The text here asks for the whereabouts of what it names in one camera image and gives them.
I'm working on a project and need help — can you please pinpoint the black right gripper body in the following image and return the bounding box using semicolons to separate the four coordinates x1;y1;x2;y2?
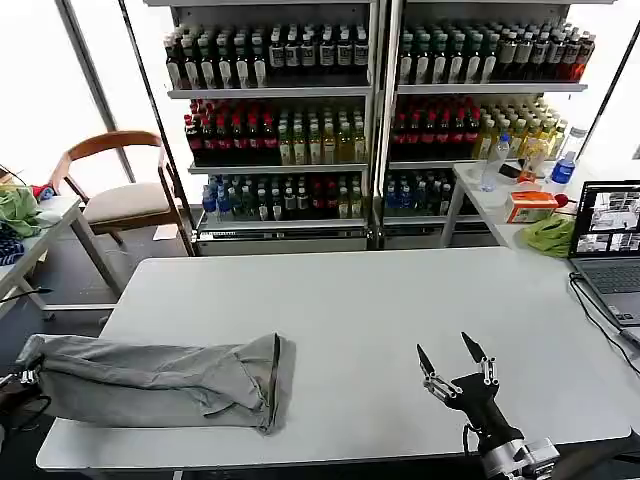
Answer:
449;370;525;454

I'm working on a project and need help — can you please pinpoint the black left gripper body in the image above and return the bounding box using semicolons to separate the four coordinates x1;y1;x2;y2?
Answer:
0;383;27;427

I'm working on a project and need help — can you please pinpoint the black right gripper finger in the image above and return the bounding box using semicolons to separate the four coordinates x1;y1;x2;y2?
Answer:
460;330;500;387
415;342;463;401

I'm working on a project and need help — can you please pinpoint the grey printed t-shirt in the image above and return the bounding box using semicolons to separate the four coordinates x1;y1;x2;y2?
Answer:
14;332;297;436

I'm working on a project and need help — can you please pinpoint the blue patterned cloth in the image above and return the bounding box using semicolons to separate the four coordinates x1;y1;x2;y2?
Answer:
0;222;26;269

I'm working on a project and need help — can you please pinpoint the green crumpled cloth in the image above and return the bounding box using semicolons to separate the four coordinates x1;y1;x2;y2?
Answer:
0;184;46;239
519;213;576;259

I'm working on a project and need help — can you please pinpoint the white side table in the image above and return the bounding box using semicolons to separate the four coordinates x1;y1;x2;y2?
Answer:
442;160;584;251

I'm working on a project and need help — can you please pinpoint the orange tissue box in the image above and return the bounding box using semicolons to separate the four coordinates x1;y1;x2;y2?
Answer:
503;191;560;225

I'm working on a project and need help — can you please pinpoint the grey side table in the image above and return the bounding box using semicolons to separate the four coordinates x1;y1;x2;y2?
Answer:
0;194;124;321

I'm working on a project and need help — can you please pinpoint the grey open laptop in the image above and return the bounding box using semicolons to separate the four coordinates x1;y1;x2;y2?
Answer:
568;179;640;329

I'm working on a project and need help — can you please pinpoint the clear water bottle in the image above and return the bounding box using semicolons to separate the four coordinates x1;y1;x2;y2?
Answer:
479;132;512;194

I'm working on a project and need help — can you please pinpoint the small orange packet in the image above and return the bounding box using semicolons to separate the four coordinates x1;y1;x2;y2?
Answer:
517;157;549;184

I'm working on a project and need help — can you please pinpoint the blue label water bottle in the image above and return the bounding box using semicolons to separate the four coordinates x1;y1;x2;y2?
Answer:
550;151;579;185

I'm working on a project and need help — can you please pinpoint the wooden chair with cushion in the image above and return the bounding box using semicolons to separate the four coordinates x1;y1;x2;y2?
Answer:
49;130;196;256

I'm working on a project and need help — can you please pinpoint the clear glass jar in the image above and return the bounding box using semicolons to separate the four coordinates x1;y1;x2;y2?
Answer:
564;124;589;156

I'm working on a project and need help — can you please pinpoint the shelf of bottles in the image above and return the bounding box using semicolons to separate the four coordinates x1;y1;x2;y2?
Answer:
143;0;384;256
377;0;599;241

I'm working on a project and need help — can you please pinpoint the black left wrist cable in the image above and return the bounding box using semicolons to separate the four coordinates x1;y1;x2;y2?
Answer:
4;393;54;432

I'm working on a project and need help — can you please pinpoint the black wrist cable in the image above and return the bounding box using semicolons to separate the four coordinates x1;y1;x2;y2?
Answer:
4;393;54;432
460;423;482;457

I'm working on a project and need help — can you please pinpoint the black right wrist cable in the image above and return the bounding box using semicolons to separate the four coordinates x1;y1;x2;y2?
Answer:
460;423;482;457

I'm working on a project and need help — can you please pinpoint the thin black cable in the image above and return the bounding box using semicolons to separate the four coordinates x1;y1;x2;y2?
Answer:
0;287;54;304

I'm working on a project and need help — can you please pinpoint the black laptop cable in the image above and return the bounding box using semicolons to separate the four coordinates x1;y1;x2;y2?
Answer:
568;272;640;376

